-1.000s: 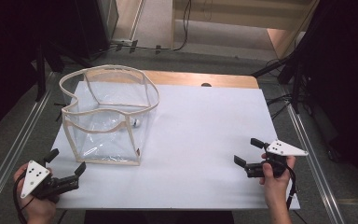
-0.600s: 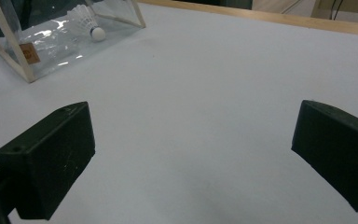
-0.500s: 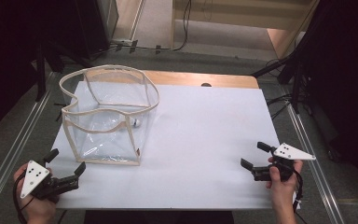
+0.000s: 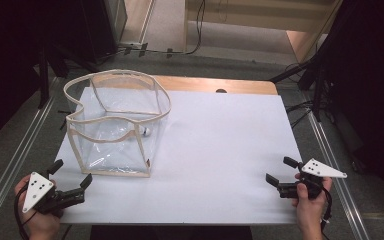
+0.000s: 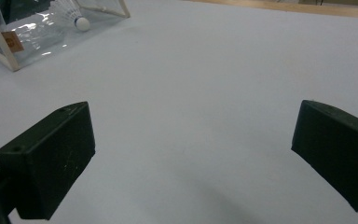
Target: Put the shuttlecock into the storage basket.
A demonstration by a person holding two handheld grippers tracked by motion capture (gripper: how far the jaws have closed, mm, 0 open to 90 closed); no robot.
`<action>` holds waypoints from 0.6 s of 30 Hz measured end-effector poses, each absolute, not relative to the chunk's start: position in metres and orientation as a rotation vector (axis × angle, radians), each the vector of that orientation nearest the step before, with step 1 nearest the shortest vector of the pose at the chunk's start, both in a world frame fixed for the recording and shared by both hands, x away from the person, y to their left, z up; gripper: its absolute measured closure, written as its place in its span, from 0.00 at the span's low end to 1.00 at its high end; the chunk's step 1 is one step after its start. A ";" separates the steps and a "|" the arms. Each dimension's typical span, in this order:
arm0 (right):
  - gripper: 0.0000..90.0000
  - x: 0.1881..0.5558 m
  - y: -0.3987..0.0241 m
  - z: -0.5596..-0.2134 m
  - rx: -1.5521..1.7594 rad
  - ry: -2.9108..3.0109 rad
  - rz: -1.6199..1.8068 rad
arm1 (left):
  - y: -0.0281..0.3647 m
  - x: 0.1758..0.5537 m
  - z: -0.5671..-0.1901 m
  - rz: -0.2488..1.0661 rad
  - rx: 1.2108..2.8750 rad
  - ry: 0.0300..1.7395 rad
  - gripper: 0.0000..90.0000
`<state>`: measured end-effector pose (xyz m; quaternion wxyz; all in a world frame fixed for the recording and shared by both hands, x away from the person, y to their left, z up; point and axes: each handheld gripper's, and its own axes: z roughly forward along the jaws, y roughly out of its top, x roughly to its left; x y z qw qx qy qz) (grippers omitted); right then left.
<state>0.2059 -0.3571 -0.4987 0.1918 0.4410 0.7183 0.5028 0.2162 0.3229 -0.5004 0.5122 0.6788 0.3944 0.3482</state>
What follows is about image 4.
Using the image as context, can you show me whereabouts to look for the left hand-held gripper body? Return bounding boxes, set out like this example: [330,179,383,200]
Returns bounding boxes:
[22,172,86,215]

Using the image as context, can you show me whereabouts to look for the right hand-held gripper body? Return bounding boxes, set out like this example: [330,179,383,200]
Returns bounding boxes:
[277,158,348,200]

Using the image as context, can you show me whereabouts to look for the transparent storage box beige trim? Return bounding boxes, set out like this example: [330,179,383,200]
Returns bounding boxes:
[63,68,173,178]

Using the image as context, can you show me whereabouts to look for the white shuttlecock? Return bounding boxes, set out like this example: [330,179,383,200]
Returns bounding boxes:
[131,124,152,138]

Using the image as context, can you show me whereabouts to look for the person's left hand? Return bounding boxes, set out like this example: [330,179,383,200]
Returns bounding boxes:
[14,174,62,240]

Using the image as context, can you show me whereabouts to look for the person's right hand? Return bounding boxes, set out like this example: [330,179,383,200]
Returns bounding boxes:
[293,178,333,228]

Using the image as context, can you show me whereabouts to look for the white table mat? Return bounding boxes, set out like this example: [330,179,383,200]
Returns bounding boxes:
[51,87,304,225]

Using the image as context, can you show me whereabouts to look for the black metal stand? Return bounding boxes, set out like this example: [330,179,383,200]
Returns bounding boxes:
[269,54,326,123]

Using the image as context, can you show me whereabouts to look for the person's dark clothing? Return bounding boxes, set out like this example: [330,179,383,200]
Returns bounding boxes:
[89,225,254,240]

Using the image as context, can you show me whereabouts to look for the black curtain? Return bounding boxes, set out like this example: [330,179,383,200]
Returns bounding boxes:
[0,0,91,153]
[308,0,384,211]

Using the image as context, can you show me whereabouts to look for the light wooden furniture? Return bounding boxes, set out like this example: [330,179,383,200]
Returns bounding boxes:
[182,0,344,64]

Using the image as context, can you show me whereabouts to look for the black cabinet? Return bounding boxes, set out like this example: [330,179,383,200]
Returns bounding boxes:
[79,0,128,65]

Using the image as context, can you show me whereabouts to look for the metal floor rail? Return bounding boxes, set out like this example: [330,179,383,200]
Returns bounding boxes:
[0,95,57,231]
[303,109,370,240]

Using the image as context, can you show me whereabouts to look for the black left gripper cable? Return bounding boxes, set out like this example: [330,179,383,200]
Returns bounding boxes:
[13,184,38,240]

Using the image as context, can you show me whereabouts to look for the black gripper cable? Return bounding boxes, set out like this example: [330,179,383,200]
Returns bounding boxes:
[319,187,334,240]
[13,184,38,240]

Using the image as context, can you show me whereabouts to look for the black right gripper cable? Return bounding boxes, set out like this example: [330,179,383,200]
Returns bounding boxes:
[319,187,334,240]

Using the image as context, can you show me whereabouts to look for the black floor cables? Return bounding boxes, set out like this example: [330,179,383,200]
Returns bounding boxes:
[285,99,314,129]

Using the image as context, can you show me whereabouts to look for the black hanging cable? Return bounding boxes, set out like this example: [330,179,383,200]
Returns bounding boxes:
[184,0,207,56]

